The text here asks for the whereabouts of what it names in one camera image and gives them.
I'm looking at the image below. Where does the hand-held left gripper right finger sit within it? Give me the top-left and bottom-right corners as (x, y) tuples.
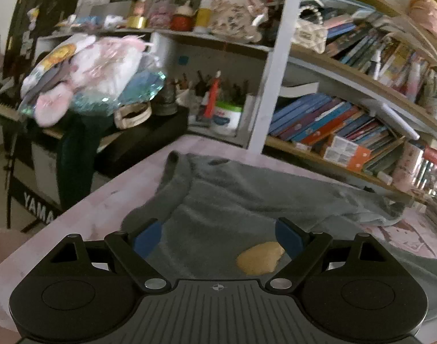
(266, 218), (388, 291)

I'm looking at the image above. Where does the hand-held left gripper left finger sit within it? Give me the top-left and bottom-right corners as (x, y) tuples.
(48, 220), (169, 292)

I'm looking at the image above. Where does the grey sweater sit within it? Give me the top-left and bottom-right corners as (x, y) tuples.
(123, 150), (437, 321)

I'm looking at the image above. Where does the black digital piano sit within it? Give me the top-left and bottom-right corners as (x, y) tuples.
(0, 100), (188, 233)

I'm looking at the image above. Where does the orange white box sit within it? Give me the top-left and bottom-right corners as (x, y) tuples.
(320, 134), (371, 173)

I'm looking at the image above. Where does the dark green cloth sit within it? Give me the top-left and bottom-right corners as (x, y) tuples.
(57, 113), (112, 208)

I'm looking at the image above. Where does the row of colourful books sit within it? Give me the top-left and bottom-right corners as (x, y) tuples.
(269, 93), (405, 176)

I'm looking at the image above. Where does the pink floral box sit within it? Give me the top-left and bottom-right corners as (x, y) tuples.
(390, 141), (425, 192)

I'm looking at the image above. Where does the white green tub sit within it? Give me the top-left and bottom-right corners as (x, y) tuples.
(209, 100), (242, 131)

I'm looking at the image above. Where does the dark pen holder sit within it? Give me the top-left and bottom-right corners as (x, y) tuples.
(152, 79), (178, 115)

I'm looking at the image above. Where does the flat white book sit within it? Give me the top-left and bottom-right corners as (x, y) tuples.
(279, 82), (319, 98)

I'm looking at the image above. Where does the red marker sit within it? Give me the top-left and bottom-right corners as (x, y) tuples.
(204, 77), (221, 119)

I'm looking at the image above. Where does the white bookshelf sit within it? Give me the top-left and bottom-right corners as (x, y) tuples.
(36, 0), (437, 205)

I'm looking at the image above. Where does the white rolled paper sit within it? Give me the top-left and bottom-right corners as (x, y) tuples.
(381, 102), (420, 140)

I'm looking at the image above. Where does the white quilted handbag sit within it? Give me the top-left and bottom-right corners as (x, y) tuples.
(294, 5), (328, 52)

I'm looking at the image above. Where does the row of slanted books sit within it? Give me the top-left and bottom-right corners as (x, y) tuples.
(326, 18), (437, 97)

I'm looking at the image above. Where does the gold tin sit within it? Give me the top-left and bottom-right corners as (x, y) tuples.
(126, 0), (149, 29)

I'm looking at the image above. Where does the red jar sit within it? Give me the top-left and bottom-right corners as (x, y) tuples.
(170, 2), (194, 31)

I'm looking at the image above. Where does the yellow bottle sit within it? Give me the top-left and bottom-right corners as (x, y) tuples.
(193, 0), (212, 33)

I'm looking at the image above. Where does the pink plush toy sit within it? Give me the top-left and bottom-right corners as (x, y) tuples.
(408, 0), (437, 40)

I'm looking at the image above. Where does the woven beige ring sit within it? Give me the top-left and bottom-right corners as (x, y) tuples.
(114, 102), (153, 130)

